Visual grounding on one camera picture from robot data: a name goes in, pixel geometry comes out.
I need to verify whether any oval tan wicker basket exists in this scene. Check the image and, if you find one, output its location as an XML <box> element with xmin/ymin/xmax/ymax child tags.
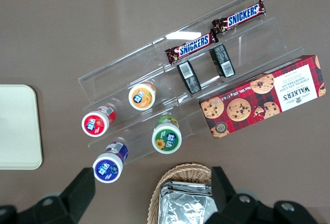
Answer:
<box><xmin>146</xmin><ymin>163</ymin><xmax>220</xmax><ymax>224</ymax></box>

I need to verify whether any clear acrylic stepped display stand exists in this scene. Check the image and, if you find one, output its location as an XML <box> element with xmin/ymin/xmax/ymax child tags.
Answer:
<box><xmin>77</xmin><ymin>0</ymin><xmax>305</xmax><ymax>179</ymax></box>

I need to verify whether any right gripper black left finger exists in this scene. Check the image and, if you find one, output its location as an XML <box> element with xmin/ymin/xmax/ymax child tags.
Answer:
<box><xmin>58</xmin><ymin>167</ymin><xmax>96</xmax><ymax>224</ymax></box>

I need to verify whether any small black barcode pack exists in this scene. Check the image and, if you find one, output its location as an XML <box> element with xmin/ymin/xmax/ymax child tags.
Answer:
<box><xmin>209</xmin><ymin>43</ymin><xmax>236</xmax><ymax>78</ymax></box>
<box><xmin>177</xmin><ymin>59</ymin><xmax>202</xmax><ymax>95</ymax></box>

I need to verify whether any red gum bottle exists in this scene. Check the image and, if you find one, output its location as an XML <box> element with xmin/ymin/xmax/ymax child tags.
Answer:
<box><xmin>81</xmin><ymin>105</ymin><xmax>117</xmax><ymax>138</ymax></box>

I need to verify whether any orange gum bottle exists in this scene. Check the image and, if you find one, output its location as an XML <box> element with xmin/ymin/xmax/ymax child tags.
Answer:
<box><xmin>128</xmin><ymin>81</ymin><xmax>157</xmax><ymax>111</ymax></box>

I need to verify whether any green gum bottle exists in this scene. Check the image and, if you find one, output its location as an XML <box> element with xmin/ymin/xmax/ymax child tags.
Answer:
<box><xmin>151</xmin><ymin>115</ymin><xmax>183</xmax><ymax>155</ymax></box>

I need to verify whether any silver foil pouch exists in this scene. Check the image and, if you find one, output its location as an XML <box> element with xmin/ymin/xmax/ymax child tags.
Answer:
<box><xmin>159</xmin><ymin>180</ymin><xmax>219</xmax><ymax>224</ymax></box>

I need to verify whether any white rectangular plastic tray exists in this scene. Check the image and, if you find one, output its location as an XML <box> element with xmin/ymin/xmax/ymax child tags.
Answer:
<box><xmin>0</xmin><ymin>84</ymin><xmax>43</xmax><ymax>171</ymax></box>

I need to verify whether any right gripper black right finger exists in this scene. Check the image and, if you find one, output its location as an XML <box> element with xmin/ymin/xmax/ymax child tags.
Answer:
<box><xmin>211</xmin><ymin>166</ymin><xmax>259</xmax><ymax>217</ymax></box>

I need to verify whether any purple gum bottle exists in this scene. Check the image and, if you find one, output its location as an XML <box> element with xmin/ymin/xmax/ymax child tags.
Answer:
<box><xmin>92</xmin><ymin>141</ymin><xmax>129</xmax><ymax>184</ymax></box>

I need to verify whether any red Walkers cookie box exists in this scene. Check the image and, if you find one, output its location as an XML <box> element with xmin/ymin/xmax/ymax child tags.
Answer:
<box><xmin>198</xmin><ymin>55</ymin><xmax>327</xmax><ymax>140</ymax></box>

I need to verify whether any Snickers chocolate bar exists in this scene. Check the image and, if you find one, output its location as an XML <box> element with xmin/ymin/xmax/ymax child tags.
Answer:
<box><xmin>164</xmin><ymin>31</ymin><xmax>220</xmax><ymax>66</ymax></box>
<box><xmin>211</xmin><ymin>0</ymin><xmax>267</xmax><ymax>35</ymax></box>

